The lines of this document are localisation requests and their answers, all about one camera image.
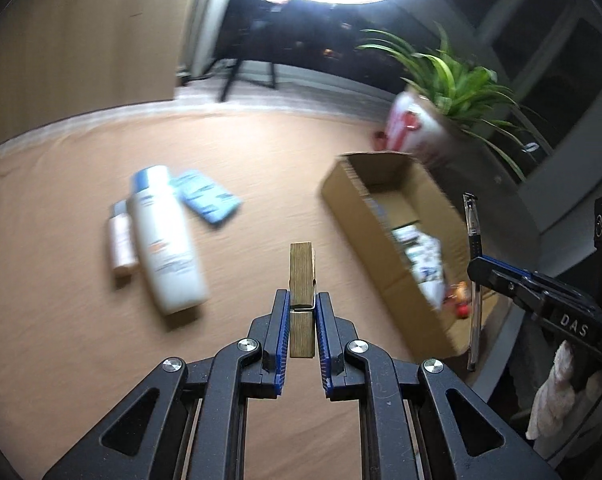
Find wooden clothespin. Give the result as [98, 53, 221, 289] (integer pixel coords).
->
[289, 242, 315, 359]

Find black gel pen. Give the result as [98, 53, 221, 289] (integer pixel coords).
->
[463, 192, 482, 372]

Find dragon keychain figurine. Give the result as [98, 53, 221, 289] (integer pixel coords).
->
[444, 282, 472, 320]

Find patterned tissue pack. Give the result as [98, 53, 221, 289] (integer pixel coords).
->
[404, 234, 446, 310]

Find white sunscreen bottle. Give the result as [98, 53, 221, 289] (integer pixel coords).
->
[127, 165, 209, 315]

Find patterned lighter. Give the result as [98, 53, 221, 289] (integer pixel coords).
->
[391, 224, 421, 250]

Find cardboard box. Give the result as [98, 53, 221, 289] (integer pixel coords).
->
[321, 152, 470, 360]

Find blue patterned card box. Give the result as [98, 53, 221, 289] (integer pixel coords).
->
[172, 170, 243, 226]

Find small pink bottle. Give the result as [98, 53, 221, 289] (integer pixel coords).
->
[108, 200, 139, 278]

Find white red flower pot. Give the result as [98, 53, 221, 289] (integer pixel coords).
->
[382, 89, 469, 167]

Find spider plant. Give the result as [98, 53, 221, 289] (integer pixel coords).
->
[356, 24, 545, 182]

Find red pot saucer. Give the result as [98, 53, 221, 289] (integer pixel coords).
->
[373, 131, 387, 151]

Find large plywood board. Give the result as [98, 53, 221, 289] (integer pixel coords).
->
[0, 0, 193, 144]

